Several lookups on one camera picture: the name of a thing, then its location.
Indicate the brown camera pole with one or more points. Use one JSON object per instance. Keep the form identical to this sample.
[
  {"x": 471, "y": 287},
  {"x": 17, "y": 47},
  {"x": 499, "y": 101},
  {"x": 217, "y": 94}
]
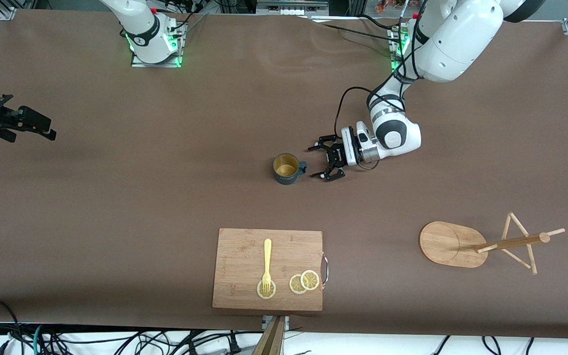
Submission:
[{"x": 270, "y": 340}]

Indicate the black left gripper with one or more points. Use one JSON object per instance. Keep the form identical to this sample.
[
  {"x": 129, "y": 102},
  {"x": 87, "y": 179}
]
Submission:
[{"x": 336, "y": 157}]

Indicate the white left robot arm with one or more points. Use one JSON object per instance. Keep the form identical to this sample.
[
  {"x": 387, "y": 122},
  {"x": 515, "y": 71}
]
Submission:
[{"x": 461, "y": 44}]

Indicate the wooden mug rack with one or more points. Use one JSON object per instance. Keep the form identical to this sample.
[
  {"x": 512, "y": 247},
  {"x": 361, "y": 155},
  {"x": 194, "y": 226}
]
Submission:
[{"x": 444, "y": 244}]

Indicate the lemon slice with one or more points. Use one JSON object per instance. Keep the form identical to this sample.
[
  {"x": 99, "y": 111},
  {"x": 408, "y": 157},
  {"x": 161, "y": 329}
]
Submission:
[
  {"x": 295, "y": 285},
  {"x": 271, "y": 293},
  {"x": 310, "y": 280}
]

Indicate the colourful toy food pile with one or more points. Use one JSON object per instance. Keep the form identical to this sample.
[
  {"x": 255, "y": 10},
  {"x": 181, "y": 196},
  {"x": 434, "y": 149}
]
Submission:
[{"x": 395, "y": 6}]

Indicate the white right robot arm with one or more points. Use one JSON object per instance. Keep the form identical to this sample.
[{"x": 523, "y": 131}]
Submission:
[{"x": 146, "y": 34}]

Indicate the brown table cover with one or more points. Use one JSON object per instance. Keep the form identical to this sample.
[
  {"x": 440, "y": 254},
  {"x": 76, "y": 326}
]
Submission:
[{"x": 165, "y": 172}]

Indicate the teal mug yellow inside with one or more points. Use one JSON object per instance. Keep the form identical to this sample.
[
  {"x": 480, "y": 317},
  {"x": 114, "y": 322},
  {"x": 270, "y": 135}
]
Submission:
[{"x": 286, "y": 180}]

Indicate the aluminium profile bracket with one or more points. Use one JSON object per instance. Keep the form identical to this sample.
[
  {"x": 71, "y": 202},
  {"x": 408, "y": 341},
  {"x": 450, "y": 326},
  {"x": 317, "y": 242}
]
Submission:
[{"x": 286, "y": 323}]

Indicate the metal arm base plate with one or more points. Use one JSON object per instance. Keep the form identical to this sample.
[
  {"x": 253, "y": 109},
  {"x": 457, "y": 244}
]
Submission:
[
  {"x": 395, "y": 67},
  {"x": 138, "y": 63}
]

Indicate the white power strip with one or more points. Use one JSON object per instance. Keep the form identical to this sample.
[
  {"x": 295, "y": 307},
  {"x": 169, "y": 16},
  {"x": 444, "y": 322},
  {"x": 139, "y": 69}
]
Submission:
[{"x": 291, "y": 7}]

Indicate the yellow plastic fork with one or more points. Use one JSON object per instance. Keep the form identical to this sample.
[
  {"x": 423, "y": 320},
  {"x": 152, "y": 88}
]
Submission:
[{"x": 267, "y": 256}]

